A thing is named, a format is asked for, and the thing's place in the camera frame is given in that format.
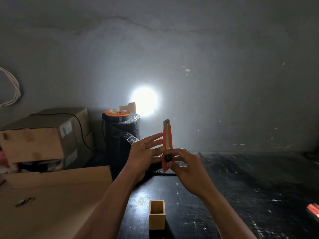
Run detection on beige lamp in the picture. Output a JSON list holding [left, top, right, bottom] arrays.
[[119, 87, 158, 116]]

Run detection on black foam roll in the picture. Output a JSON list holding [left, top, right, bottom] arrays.
[[102, 113, 141, 181]]

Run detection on square wooden holder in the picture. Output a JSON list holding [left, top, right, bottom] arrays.
[[149, 200, 166, 230]]

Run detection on person's right forearm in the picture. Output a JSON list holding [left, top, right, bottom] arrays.
[[199, 187, 258, 239]]

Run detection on small metal keys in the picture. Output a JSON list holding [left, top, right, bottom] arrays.
[[15, 197, 35, 207]]

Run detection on thin black cable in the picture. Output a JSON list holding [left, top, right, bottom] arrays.
[[30, 113, 95, 153]]

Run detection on red plastic object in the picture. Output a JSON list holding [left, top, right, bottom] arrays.
[[306, 203, 319, 219]]

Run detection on person's left hand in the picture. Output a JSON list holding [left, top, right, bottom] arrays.
[[126, 132, 166, 183]]

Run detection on person's right hand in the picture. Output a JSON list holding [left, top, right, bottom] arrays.
[[166, 148, 216, 197]]

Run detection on flat cardboard sheet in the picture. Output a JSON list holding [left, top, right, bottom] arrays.
[[0, 166, 113, 239]]

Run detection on white cable loop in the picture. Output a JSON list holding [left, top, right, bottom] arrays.
[[0, 67, 22, 108]]

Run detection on low cardboard box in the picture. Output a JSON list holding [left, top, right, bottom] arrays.
[[10, 132, 95, 172]]

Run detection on person's left forearm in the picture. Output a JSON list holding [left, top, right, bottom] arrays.
[[72, 167, 140, 239]]

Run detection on orange utility knife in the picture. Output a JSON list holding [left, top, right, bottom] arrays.
[[161, 119, 173, 173]]

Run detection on large taped cardboard box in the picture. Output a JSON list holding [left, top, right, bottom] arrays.
[[0, 108, 91, 164]]

